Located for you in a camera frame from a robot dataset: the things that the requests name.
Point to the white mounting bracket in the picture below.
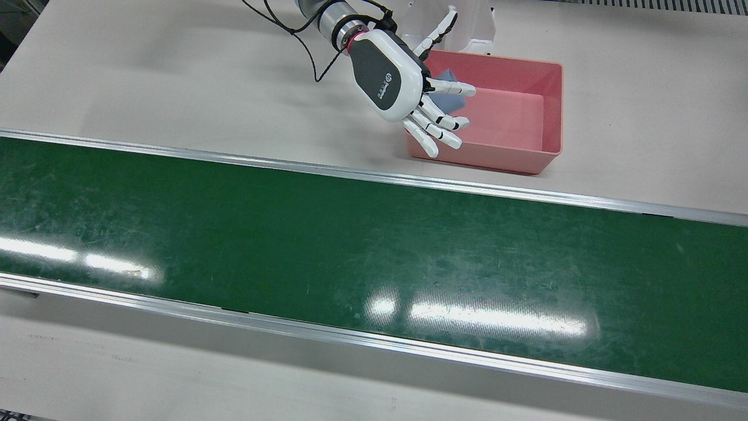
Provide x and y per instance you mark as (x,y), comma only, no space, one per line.
(476,23)

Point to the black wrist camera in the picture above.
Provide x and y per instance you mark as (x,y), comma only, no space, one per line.
(387,23)

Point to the pink plastic box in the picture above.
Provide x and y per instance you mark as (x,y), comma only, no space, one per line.
(508,123)

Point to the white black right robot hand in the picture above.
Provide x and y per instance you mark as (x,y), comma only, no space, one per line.
(388,76)

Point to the light blue plastic cup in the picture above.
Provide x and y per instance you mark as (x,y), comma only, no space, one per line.
(453,102)

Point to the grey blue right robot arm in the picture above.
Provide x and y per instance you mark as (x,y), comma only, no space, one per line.
(336,17)

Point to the green conveyor belt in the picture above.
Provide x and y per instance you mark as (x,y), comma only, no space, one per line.
(292,245)

